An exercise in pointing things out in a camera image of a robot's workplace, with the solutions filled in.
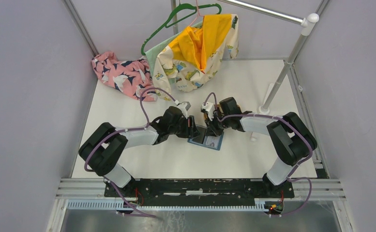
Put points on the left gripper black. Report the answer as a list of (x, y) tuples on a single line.
[(190, 132)]

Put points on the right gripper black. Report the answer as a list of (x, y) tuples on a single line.
[(212, 129)]

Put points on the teal card holder wallet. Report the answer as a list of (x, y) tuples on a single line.
[(203, 145)]

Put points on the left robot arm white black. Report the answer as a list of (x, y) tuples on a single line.
[(103, 149)]

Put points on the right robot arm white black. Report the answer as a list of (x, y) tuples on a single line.
[(291, 139)]

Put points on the oval wooden tray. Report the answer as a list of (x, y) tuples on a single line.
[(218, 111)]

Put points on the dinosaur print yellow jacket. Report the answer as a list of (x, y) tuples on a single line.
[(195, 56)]

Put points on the pink patterned cloth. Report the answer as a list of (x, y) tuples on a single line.
[(130, 77)]

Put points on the mint green cloth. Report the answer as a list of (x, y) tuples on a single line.
[(149, 58)]

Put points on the green clothes hanger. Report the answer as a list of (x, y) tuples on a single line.
[(173, 19)]

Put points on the silver clothes rack pole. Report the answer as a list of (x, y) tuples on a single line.
[(308, 23)]

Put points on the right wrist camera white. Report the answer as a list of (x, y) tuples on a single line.
[(208, 109)]

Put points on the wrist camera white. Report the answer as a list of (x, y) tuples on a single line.
[(208, 109), (184, 106)]

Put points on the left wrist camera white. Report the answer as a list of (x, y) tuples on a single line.
[(184, 106)]

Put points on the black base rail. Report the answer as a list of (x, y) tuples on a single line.
[(201, 192)]

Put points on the white slotted cable duct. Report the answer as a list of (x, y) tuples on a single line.
[(118, 204)]

